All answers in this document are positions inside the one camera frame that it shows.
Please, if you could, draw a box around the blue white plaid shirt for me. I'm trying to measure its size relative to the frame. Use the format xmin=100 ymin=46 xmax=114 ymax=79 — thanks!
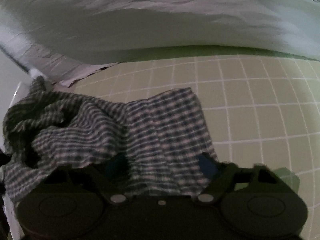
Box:
xmin=3 ymin=77 xmax=217 ymax=202

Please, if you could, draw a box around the pale printed bed sheet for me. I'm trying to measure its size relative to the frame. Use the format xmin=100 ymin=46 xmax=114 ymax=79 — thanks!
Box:
xmin=1 ymin=0 xmax=319 ymax=86

